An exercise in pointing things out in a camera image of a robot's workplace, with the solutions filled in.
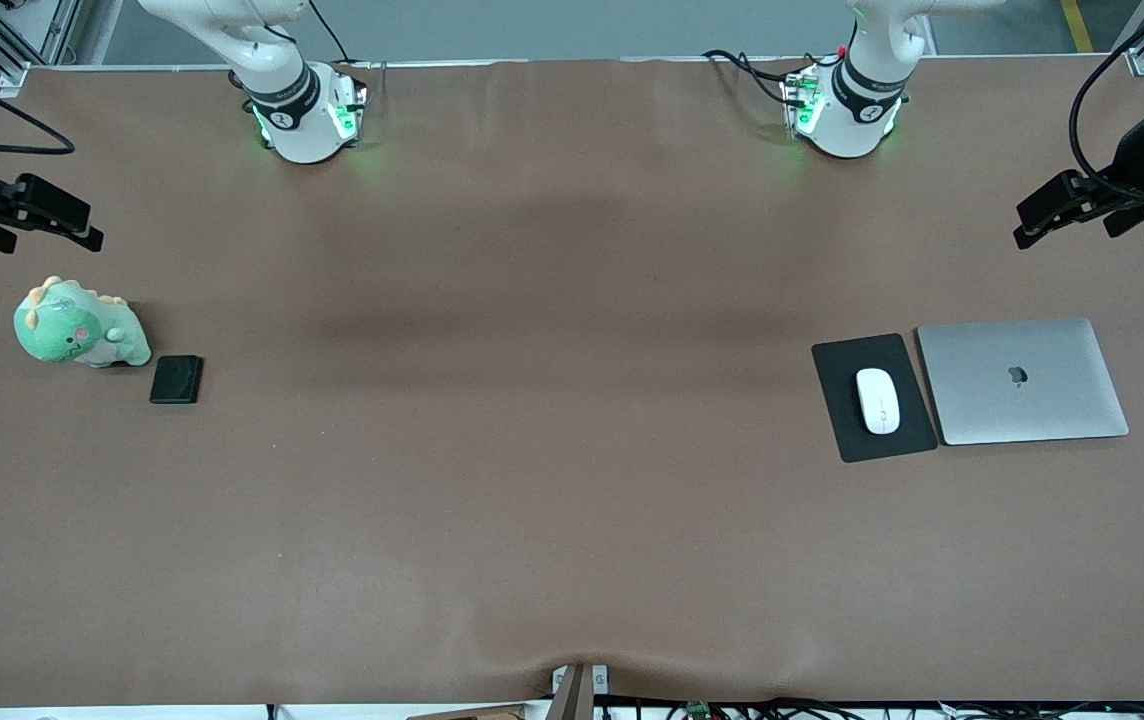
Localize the brown camera mount bracket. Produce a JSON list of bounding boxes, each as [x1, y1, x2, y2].
[[550, 663, 610, 720]]

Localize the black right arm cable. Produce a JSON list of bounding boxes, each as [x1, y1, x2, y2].
[[0, 58, 76, 157]]

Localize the silver laptop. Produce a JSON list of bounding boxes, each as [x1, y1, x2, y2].
[[916, 318, 1130, 446]]

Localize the black mouse pad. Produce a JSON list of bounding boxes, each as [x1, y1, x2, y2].
[[812, 333, 939, 464]]

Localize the white computer mouse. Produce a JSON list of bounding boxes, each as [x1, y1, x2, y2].
[[855, 368, 901, 435]]

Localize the black left base cables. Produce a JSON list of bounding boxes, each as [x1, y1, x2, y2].
[[702, 48, 818, 106]]

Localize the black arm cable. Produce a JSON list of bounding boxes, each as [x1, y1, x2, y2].
[[1068, 0, 1144, 201], [0, 58, 76, 157]]

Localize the black right base cable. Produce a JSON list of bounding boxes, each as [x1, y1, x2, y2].
[[307, 0, 370, 73]]

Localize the brown table cover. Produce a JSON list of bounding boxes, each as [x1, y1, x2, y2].
[[0, 55, 1144, 707]]

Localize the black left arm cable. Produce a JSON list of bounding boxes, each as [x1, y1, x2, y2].
[[1068, 0, 1144, 201]]

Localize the green dinosaur plush toy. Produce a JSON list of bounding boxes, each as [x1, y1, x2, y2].
[[14, 276, 152, 368]]

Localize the black phone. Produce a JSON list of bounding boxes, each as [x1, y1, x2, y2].
[[150, 355, 204, 405]]

